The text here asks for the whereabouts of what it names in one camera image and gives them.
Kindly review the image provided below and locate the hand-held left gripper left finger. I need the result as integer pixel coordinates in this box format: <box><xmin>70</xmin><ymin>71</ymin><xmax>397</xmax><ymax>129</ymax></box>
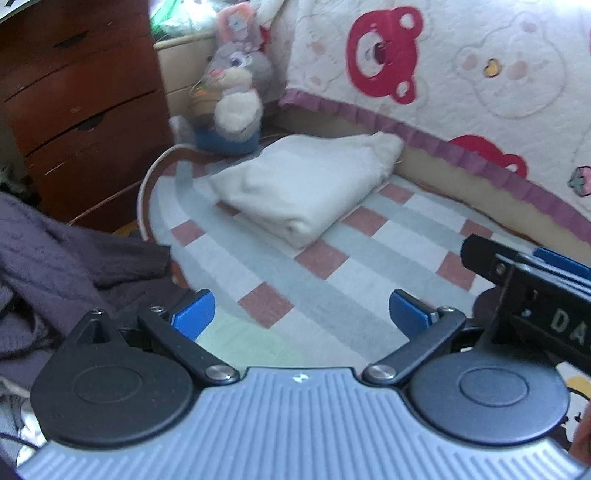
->
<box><xmin>76</xmin><ymin>288</ymin><xmax>242</xmax><ymax>386</ymax></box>

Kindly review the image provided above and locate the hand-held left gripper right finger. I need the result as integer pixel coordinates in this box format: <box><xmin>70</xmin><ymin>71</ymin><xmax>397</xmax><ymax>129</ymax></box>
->
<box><xmin>362</xmin><ymin>289</ymin><xmax>468</xmax><ymax>386</ymax></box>

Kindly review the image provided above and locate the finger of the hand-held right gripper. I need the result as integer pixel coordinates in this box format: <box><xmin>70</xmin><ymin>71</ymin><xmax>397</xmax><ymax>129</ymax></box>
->
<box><xmin>461</xmin><ymin>234</ymin><xmax>519</xmax><ymax>283</ymax></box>

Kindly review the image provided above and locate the cream white garment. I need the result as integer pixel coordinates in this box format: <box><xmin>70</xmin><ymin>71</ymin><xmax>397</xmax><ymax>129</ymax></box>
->
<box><xmin>210</xmin><ymin>131</ymin><xmax>406</xmax><ymax>248</ymax></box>

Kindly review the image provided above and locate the checked bed sheet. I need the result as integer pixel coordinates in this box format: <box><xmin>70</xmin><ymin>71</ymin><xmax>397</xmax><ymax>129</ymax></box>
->
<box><xmin>147</xmin><ymin>134</ymin><xmax>591</xmax><ymax>370</ymax></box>

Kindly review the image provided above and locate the cartoon print cloth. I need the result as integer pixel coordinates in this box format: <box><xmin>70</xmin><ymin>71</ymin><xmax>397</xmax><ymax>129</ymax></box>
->
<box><xmin>551</xmin><ymin>359</ymin><xmax>591</xmax><ymax>464</ymax></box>

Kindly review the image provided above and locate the purple knit sweater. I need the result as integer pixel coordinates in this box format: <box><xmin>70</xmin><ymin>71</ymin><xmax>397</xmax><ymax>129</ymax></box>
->
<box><xmin>0</xmin><ymin>191</ymin><xmax>186</xmax><ymax>385</ymax></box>

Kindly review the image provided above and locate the bear print blanket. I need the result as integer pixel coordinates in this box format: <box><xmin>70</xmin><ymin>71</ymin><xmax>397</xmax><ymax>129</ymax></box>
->
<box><xmin>256</xmin><ymin>0</ymin><xmax>591</xmax><ymax>241</ymax></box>

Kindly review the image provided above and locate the grey plush rabbit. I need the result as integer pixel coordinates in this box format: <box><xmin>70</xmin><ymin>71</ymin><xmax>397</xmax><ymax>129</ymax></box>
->
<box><xmin>168</xmin><ymin>2</ymin><xmax>280</xmax><ymax>156</ymax></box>

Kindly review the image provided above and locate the wooden drawer cabinet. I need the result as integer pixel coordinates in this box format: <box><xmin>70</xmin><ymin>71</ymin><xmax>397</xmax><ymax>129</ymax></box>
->
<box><xmin>0</xmin><ymin>0</ymin><xmax>175</xmax><ymax>232</ymax></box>

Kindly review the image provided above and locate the green packet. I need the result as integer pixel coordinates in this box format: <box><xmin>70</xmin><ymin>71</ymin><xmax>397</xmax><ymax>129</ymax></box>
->
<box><xmin>148</xmin><ymin>0</ymin><xmax>220</xmax><ymax>35</ymax></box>

